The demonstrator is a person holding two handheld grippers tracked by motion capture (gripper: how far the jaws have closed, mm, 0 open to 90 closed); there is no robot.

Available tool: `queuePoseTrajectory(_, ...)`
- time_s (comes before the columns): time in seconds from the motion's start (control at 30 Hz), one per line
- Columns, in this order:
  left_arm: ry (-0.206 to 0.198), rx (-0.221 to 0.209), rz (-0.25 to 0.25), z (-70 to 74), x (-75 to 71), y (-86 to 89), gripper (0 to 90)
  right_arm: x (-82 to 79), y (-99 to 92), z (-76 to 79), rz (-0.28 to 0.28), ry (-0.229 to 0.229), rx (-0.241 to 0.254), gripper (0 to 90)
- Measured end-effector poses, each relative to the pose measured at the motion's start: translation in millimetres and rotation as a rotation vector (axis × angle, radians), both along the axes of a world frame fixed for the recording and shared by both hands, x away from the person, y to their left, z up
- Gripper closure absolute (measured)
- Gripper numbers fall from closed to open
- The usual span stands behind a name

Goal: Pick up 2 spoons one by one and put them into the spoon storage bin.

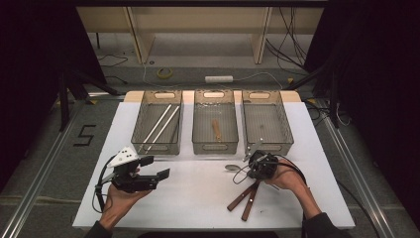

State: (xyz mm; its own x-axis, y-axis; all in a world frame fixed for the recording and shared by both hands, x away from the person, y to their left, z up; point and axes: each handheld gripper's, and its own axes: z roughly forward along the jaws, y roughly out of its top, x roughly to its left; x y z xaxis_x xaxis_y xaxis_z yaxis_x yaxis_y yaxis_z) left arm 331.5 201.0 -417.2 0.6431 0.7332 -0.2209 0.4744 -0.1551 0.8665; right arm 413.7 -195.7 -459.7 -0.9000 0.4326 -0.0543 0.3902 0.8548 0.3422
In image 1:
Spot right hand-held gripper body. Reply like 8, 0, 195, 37
243, 138, 279, 181

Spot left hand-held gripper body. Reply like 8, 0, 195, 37
107, 146, 158, 194

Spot white chopstick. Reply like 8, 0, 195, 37
144, 104, 181, 155
137, 103, 173, 154

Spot fork with wooden handle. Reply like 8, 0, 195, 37
227, 180, 259, 212

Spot knife with wooden handle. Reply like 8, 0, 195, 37
241, 180, 262, 222

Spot grey translucent plastic bin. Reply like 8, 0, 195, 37
191, 89, 240, 156
241, 89, 295, 157
131, 89, 184, 157

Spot person's right hand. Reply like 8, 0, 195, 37
263, 161, 307, 196

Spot person's left hand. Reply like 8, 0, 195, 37
98, 183, 153, 231

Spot white table board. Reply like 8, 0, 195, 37
72, 101, 357, 231

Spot black metal stand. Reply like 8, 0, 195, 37
58, 67, 122, 133
283, 60, 341, 129

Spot yellow tape roll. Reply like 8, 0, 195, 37
157, 67, 173, 80

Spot white power strip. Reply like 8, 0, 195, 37
204, 75, 235, 84

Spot dark curtain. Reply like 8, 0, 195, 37
303, 0, 420, 229
0, 0, 108, 192

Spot beige wooden shelf unit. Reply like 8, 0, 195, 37
76, 6, 325, 65

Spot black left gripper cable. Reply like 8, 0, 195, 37
92, 155, 117, 214

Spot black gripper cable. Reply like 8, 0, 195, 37
92, 155, 117, 214
232, 153, 381, 238

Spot black floor cable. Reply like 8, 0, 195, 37
98, 54, 129, 68
105, 74, 129, 85

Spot metal floor rail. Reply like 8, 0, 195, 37
321, 98, 397, 238
0, 98, 87, 238

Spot white floor cable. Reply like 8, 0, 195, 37
142, 62, 285, 91

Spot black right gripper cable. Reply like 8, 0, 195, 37
232, 153, 381, 238

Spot bundle of black cables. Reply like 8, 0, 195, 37
264, 6, 309, 71

